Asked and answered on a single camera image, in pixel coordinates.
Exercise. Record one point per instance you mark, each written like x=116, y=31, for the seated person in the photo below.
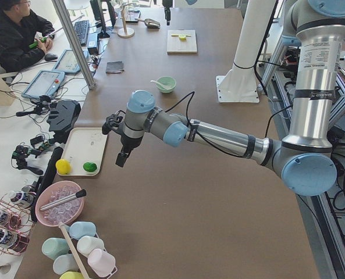
x=25, y=37

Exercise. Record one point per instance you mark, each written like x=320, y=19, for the pink bowl with ice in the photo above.
x=65, y=213

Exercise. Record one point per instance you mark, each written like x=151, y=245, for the copper wire bottle rack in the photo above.
x=16, y=222

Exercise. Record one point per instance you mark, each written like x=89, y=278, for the bamboo cutting board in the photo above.
x=176, y=46

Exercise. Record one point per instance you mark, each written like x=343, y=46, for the green ceramic bowl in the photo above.
x=168, y=82

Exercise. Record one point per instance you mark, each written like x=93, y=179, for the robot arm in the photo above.
x=302, y=158

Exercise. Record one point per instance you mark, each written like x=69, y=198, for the black keyboard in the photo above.
x=81, y=29

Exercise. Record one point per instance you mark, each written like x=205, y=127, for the white cup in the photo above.
x=87, y=244

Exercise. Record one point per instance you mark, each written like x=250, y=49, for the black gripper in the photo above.
x=167, y=4
x=128, y=142

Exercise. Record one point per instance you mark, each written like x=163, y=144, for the yellow cup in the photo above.
x=71, y=275

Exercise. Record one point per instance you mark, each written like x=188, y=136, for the light blue cup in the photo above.
x=64, y=263

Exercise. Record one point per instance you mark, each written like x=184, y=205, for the green cup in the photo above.
x=54, y=247

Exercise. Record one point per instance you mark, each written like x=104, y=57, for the green lime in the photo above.
x=90, y=167

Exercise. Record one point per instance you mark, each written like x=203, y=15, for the beige tray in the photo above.
x=84, y=144

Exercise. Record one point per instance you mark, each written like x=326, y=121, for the metal scoop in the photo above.
x=150, y=23

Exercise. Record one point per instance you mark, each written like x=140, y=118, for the aluminium frame post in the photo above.
x=70, y=33

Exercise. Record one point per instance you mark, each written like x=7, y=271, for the yellow lemon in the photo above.
x=63, y=166

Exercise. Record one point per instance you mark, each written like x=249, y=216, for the pink cup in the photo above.
x=102, y=263

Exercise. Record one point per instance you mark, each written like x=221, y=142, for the white ceramic spoon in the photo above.
x=159, y=84

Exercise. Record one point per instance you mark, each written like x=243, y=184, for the teach pendant tablet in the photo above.
x=45, y=83
x=67, y=63

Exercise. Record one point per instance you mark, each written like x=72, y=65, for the grey folded cloth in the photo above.
x=114, y=67

